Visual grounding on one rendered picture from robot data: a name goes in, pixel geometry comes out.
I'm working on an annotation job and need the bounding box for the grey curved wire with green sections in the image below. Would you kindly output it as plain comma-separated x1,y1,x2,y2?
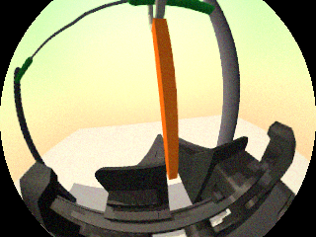
13,0,241,210

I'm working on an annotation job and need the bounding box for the orange handle with grey loop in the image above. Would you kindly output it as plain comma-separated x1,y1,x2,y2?
146,0,179,181

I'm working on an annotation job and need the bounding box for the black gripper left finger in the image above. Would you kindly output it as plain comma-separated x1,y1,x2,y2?
95,134,169,204

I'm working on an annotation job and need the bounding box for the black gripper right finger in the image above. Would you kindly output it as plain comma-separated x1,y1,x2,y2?
178,135,249,204

